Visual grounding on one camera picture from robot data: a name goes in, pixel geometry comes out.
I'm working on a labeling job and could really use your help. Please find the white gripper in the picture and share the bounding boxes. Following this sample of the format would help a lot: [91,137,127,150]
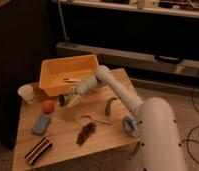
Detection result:
[68,75,98,106]

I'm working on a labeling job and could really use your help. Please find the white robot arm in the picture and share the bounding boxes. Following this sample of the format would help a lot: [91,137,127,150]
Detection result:
[73,65,188,171]

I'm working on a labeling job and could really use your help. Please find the utensil in bin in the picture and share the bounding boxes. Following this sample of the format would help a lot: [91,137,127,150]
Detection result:
[63,78,81,82]

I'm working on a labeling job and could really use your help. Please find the wooden spoon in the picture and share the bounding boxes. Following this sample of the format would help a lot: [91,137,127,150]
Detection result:
[80,115,112,126]

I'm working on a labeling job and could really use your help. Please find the yellow plastic bin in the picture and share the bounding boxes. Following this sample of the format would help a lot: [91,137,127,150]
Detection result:
[39,54,99,97]

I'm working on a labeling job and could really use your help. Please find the red ball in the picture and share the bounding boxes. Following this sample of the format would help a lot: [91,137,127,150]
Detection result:
[42,100,54,113]

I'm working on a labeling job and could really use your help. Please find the wooden table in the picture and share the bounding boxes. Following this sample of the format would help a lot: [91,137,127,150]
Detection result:
[12,86,139,171]

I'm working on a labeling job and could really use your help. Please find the blue sponge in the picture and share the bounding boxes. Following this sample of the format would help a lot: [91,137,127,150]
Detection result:
[32,114,51,135]

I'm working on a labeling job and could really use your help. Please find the white cup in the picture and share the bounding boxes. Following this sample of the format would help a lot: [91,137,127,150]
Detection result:
[18,84,35,103]

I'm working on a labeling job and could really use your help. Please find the blue crumpled cloth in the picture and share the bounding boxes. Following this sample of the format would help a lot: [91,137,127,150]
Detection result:
[123,116,140,137]

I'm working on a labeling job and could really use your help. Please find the striped block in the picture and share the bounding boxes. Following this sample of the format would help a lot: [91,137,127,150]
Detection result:
[24,137,52,165]

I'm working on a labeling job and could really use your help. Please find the grey shelf bench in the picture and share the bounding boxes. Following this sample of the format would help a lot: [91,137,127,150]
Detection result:
[56,42,199,77]

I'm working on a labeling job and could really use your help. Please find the black handle on bench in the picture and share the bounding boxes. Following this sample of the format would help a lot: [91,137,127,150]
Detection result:
[154,55,184,65]

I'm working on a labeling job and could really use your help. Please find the black cables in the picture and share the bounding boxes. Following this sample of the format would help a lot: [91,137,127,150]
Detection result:
[177,61,199,169]

